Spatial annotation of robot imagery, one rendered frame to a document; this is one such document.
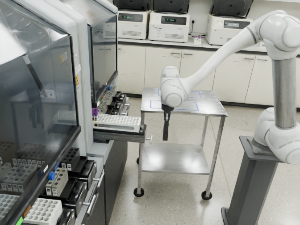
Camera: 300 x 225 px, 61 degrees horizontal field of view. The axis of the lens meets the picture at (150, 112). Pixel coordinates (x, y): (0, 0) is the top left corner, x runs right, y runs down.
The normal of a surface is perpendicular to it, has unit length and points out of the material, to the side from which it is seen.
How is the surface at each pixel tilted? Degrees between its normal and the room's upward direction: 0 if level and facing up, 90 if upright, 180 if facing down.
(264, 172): 90
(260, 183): 90
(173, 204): 0
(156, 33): 90
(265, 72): 90
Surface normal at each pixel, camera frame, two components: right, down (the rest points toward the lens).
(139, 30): -0.12, 0.44
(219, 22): -0.05, -0.08
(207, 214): 0.05, -0.89
